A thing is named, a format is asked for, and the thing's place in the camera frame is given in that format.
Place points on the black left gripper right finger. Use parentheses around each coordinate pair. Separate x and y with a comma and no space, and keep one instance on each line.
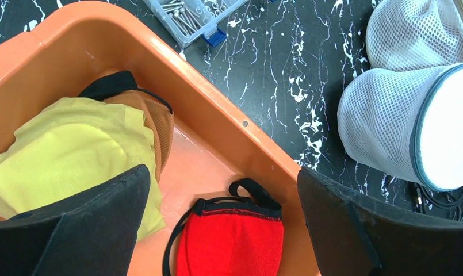
(354,234)

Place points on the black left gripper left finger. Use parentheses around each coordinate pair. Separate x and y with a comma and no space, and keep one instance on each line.
(93,232)

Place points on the white mesh bag blue trim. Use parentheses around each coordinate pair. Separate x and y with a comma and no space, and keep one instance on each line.
(407,124)

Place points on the red mesh bag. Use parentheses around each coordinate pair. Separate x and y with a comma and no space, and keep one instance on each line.
(238,234)

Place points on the orange mesh bag black trim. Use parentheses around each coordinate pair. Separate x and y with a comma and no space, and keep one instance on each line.
(122,88)

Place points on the white mesh bag beige trim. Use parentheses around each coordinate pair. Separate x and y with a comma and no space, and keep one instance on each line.
(411,35)

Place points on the yellow cloth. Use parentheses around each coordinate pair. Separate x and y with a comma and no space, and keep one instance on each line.
(74,145)

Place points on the orange plastic basin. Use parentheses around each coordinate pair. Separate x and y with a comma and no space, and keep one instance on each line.
(214,142)

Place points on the clear plastic screw box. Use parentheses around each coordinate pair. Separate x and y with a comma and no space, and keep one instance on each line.
(189,20)

